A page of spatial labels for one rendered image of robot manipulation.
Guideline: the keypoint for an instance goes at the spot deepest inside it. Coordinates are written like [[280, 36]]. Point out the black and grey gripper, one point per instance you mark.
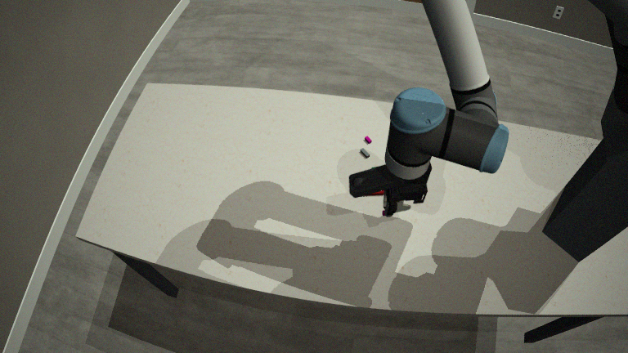
[[416, 187]]

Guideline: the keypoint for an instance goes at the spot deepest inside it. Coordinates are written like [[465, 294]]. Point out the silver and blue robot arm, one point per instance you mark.
[[421, 124]]

